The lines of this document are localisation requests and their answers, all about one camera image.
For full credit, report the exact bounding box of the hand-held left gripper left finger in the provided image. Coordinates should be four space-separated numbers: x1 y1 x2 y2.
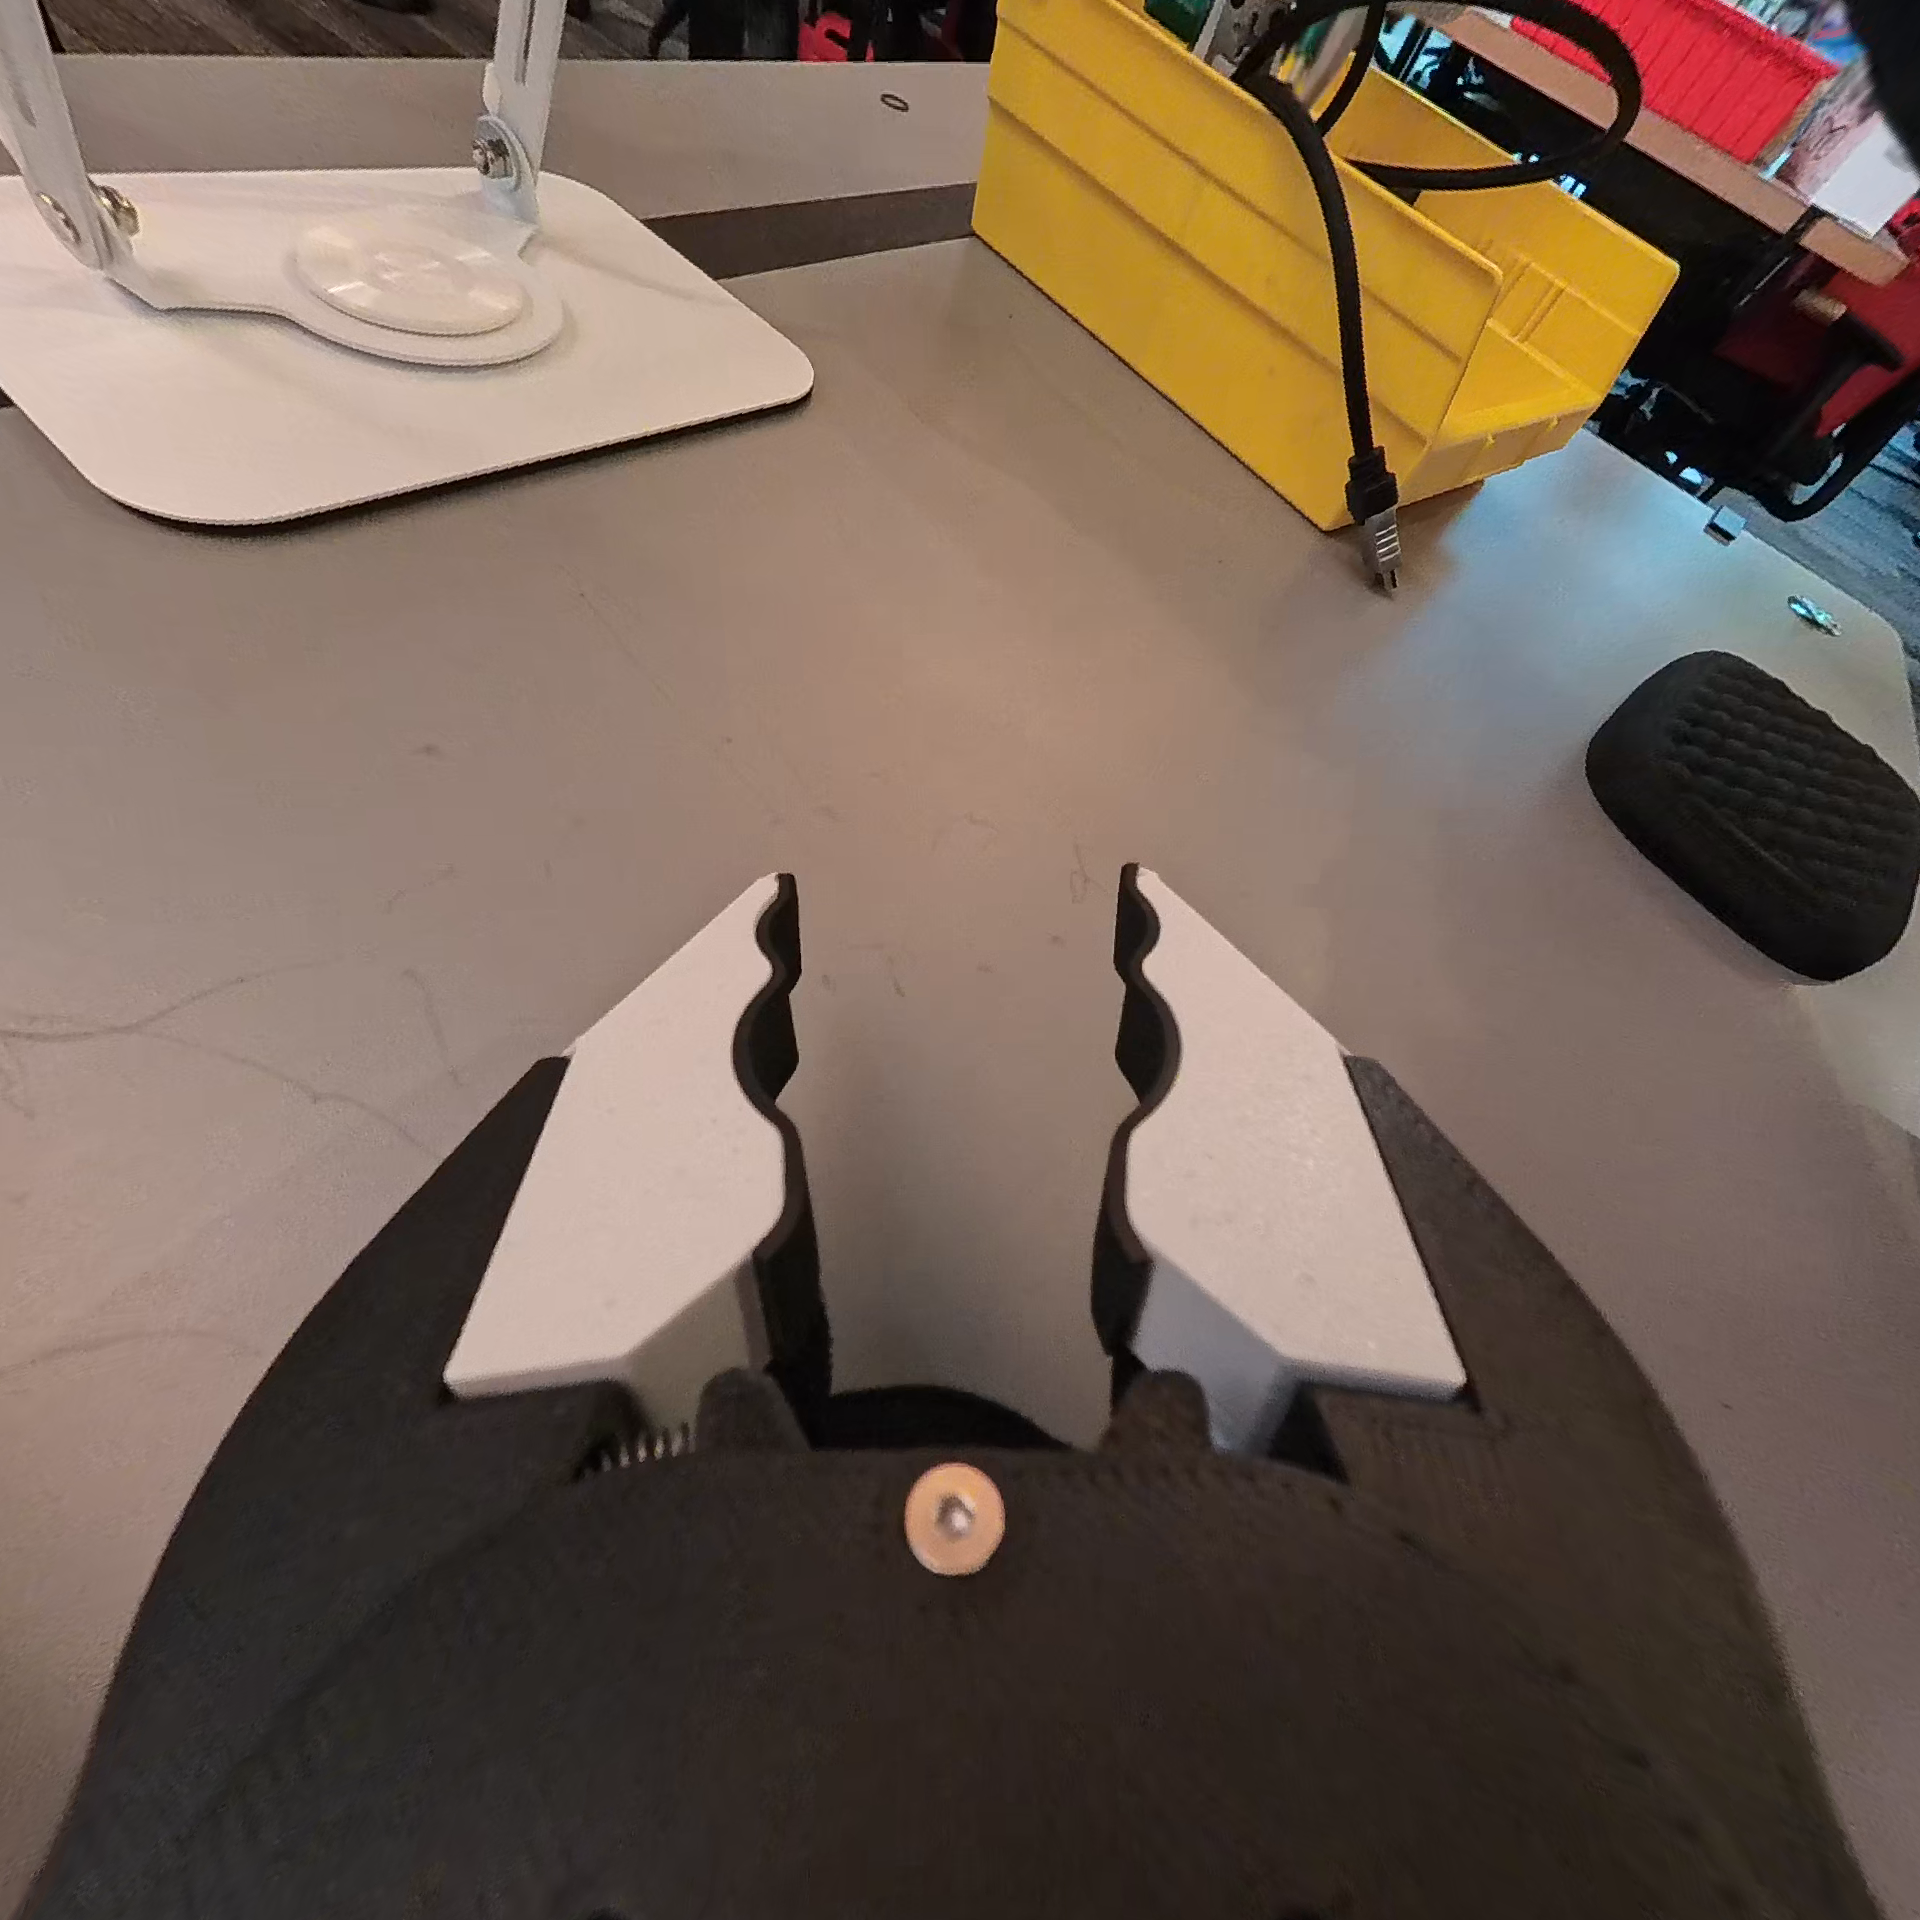
443 870 830 1428

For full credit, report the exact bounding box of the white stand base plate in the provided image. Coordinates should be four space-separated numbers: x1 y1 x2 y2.
0 0 817 531

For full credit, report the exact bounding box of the brown wooden table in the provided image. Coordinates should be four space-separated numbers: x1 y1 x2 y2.
1441 6 1910 284

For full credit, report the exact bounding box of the black textured wrist rest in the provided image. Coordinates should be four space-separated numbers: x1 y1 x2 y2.
1584 649 1920 985

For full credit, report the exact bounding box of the red office chair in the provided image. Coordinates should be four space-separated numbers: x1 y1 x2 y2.
1694 194 1920 520

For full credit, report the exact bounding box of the yellow plastic bin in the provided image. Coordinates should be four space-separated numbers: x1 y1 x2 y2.
973 0 1682 534

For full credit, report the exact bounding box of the white printed poster box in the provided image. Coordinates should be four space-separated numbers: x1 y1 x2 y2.
1806 134 1920 234

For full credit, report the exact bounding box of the black braided switch cable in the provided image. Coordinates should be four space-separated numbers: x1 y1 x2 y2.
1252 0 1649 602

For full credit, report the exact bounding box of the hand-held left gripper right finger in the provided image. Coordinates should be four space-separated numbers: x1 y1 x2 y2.
1093 863 1472 1455

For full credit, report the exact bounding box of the red plastic bin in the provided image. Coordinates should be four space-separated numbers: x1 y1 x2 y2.
1560 0 1851 161

